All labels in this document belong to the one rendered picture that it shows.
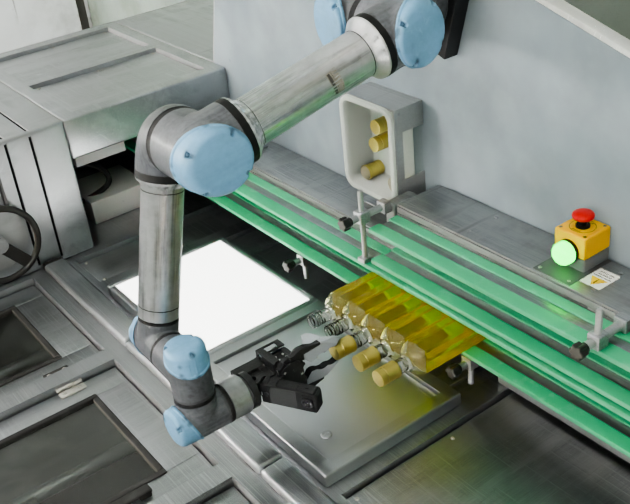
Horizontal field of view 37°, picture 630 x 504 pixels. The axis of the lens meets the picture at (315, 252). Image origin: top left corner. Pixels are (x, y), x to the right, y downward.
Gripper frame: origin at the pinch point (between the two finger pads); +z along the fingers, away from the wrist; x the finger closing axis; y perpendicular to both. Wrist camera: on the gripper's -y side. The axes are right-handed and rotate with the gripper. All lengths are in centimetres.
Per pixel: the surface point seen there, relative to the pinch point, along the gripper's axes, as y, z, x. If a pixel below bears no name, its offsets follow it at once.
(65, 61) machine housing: 148, 14, -20
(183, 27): 144, 53, -21
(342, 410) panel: -2.0, -1.6, 12.8
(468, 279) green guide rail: -14.8, 20.5, -13.6
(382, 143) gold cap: 27, 36, -23
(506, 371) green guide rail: -23.7, 21.4, 3.2
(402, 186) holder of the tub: 19.5, 34.8, -15.3
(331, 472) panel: -14.5, -14.0, 12.1
